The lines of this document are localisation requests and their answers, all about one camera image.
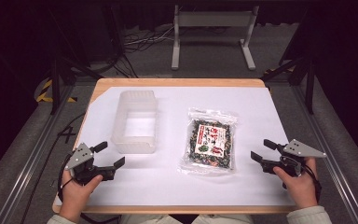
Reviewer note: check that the aluminium rail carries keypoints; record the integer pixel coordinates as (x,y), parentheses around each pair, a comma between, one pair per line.
(28,165)
(329,155)

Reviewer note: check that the wooden table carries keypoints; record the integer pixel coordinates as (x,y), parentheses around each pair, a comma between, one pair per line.
(180,82)

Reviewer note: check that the black tripod stand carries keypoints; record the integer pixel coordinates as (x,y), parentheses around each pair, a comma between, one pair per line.
(301,71)
(60,68)

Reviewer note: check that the person's legs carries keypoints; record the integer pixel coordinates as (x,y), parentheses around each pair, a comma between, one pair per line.
(186,219)

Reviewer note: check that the clear packet of dried food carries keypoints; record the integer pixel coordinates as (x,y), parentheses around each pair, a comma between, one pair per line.
(210,140)

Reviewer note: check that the person's right hand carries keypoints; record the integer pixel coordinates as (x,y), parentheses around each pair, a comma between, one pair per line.
(301,186)

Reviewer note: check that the white paper sheet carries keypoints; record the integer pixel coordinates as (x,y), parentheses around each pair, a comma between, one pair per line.
(174,183)

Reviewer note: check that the yellow black hazard tape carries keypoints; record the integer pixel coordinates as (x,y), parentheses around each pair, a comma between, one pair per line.
(45,93)

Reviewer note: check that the grey metal stand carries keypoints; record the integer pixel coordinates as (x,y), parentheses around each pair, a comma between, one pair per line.
(213,34)

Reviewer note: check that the person's left hand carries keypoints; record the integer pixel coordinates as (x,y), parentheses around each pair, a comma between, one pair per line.
(76,196)

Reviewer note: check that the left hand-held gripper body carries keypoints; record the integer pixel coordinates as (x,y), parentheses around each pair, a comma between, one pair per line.
(80,157)

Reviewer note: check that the translucent plastic container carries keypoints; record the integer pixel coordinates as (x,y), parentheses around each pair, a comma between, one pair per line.
(135,121)

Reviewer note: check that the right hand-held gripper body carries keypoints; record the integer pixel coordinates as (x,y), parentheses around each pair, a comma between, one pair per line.
(295,154)

